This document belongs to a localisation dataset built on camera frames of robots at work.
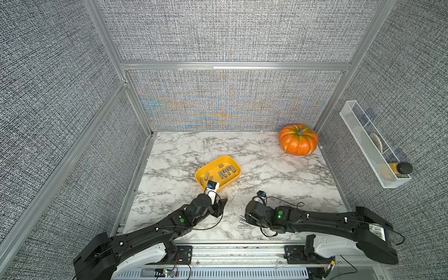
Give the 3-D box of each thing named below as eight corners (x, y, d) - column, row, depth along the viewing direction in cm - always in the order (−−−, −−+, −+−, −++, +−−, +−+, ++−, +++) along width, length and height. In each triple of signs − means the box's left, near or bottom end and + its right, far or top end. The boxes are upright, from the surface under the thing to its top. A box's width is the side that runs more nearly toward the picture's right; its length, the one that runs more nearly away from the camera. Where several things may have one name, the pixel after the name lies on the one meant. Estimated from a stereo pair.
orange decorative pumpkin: (282, 159, 107) (288, 147, 97) (276, 138, 119) (281, 124, 109) (314, 159, 107) (323, 146, 97) (305, 137, 119) (312, 124, 109)
